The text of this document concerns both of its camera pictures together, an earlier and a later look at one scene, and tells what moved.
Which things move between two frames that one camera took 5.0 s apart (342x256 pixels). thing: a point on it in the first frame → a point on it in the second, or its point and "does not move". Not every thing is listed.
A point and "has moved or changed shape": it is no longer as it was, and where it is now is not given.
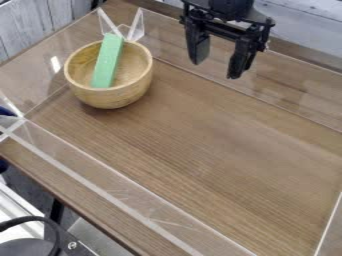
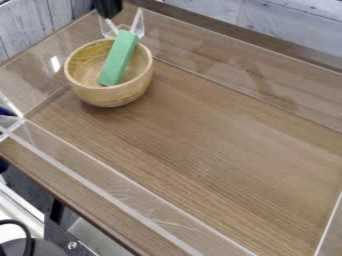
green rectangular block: x=108 y=60 has moved or changed shape
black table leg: x=57 y=211 does not move
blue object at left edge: x=5 y=111 does not move
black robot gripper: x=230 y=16 → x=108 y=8
